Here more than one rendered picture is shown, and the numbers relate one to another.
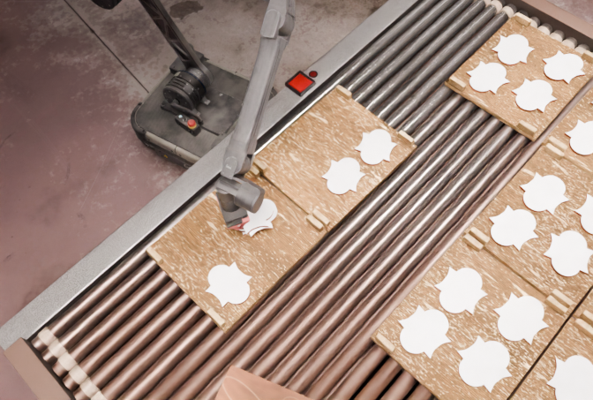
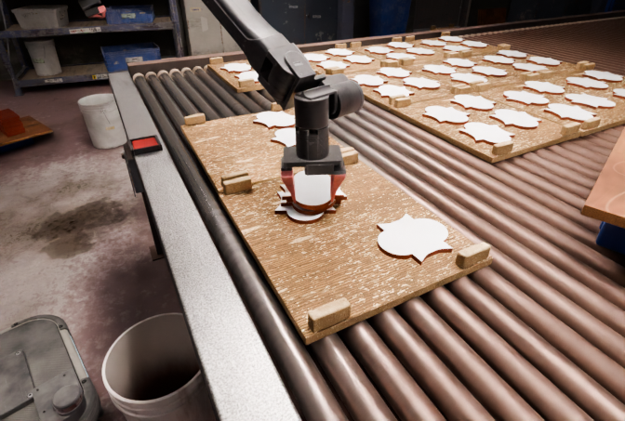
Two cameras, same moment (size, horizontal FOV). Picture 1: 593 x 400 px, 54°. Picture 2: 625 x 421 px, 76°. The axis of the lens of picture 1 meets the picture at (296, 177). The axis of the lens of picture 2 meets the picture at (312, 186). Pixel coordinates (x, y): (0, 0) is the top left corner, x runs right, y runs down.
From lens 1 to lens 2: 152 cm
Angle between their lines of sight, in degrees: 57
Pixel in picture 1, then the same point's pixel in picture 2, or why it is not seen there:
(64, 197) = not seen: outside the picture
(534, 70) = not seen: hidden behind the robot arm
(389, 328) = (482, 148)
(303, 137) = (222, 151)
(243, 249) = (356, 217)
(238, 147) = (279, 41)
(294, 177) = (272, 164)
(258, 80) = not seen: outside the picture
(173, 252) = (328, 293)
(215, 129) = (16, 401)
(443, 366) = (520, 134)
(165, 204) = (214, 299)
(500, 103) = not seen: hidden behind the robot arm
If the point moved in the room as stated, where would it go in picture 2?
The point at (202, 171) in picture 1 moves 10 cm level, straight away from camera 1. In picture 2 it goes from (188, 243) to (133, 243)
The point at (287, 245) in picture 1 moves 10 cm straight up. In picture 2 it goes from (366, 184) to (369, 142)
